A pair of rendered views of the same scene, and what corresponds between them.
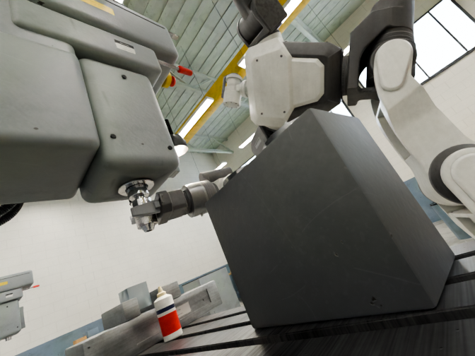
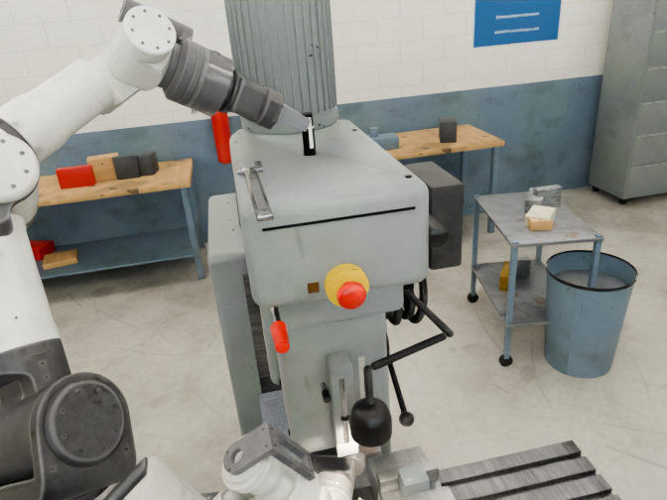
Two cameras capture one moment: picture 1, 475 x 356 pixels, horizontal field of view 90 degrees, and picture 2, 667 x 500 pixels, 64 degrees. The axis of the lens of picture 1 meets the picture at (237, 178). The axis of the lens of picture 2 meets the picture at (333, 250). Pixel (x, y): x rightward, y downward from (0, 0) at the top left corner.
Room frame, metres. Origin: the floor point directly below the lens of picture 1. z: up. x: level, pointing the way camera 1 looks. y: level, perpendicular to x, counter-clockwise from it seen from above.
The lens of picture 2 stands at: (1.13, -0.40, 2.12)
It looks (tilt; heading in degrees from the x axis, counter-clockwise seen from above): 25 degrees down; 132
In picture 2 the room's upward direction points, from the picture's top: 5 degrees counter-clockwise
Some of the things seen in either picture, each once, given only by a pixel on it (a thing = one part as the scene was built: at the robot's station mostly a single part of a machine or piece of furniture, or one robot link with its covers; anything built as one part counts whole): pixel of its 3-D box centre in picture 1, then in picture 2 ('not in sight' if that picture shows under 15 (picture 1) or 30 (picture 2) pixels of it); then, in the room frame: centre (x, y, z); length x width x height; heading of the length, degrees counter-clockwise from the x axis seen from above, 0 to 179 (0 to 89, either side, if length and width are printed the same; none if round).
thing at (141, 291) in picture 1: (135, 299); (413, 483); (0.64, 0.37, 1.07); 0.06 x 0.05 x 0.06; 53
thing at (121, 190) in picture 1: (136, 186); not in sight; (0.53, 0.24, 1.31); 0.09 x 0.09 x 0.01
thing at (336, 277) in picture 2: (165, 79); (346, 285); (0.71, 0.10, 1.76); 0.06 x 0.02 x 0.06; 51
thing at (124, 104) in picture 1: (119, 134); (329, 357); (0.53, 0.24, 1.47); 0.21 x 0.19 x 0.32; 51
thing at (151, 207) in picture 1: (145, 208); not in sight; (0.51, 0.22, 1.24); 0.06 x 0.02 x 0.03; 123
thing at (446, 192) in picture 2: not in sight; (433, 213); (0.51, 0.69, 1.62); 0.20 x 0.09 x 0.21; 141
